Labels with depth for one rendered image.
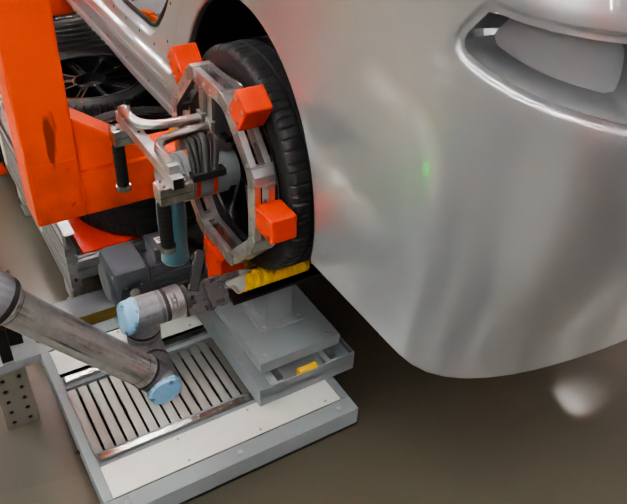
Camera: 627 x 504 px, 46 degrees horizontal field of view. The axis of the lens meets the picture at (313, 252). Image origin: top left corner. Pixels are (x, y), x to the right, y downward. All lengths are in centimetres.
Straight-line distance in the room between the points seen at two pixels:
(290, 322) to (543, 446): 92
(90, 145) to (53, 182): 16
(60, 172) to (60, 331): 85
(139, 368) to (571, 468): 141
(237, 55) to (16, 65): 66
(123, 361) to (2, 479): 80
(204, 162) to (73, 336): 52
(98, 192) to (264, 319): 69
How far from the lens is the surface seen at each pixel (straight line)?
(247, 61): 195
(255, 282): 220
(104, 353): 179
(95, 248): 283
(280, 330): 248
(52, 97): 235
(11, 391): 251
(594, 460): 261
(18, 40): 227
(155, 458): 234
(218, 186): 206
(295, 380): 242
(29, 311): 166
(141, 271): 249
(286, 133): 184
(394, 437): 249
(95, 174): 249
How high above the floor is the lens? 191
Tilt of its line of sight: 37 degrees down
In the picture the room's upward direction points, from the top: 3 degrees clockwise
